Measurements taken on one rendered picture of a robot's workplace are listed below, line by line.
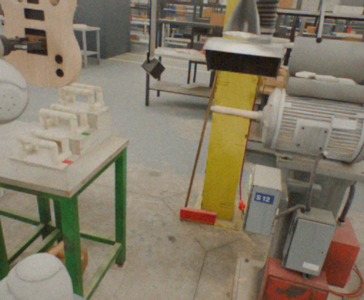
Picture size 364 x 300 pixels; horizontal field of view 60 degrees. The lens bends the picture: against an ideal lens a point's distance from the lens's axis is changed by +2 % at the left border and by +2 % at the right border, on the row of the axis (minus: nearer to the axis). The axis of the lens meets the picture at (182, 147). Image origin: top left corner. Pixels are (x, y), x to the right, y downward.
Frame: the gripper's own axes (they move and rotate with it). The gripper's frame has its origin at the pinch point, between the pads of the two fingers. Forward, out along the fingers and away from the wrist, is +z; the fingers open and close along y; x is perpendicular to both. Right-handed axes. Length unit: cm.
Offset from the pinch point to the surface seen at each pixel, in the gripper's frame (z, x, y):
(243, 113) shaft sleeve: 14, -20, 87
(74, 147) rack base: 5.2, -47.3, 10.9
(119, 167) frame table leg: 29, -68, 22
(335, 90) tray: 9, -4, 117
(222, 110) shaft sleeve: 14, -20, 78
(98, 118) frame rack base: 22.5, -37.5, 13.8
